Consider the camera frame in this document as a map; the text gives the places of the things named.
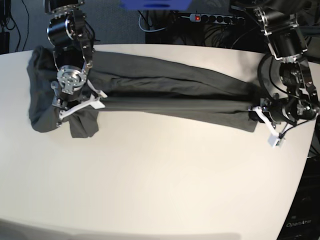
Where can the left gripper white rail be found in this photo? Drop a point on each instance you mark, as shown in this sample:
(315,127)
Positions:
(259,111)

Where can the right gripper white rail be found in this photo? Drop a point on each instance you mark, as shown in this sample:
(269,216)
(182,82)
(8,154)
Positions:
(94,101)

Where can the grey T-shirt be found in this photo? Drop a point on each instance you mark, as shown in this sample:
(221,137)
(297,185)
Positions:
(143,84)

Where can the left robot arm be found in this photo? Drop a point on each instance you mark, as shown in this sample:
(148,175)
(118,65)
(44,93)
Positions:
(278,20)

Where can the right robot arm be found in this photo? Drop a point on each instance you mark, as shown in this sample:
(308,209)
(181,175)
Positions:
(73,41)

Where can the blue plastic box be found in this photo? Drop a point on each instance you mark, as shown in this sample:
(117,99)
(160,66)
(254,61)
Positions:
(179,5)

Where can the white power strip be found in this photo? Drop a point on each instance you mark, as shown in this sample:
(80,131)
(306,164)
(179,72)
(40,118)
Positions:
(229,20)

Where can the black box left background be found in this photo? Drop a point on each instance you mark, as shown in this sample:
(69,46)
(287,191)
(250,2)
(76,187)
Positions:
(4,42)

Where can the black OpenArm base box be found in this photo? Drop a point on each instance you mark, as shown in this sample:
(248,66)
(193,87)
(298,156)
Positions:
(303,219)

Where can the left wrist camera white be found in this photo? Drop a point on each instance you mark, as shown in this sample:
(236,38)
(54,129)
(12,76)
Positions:
(276,140)

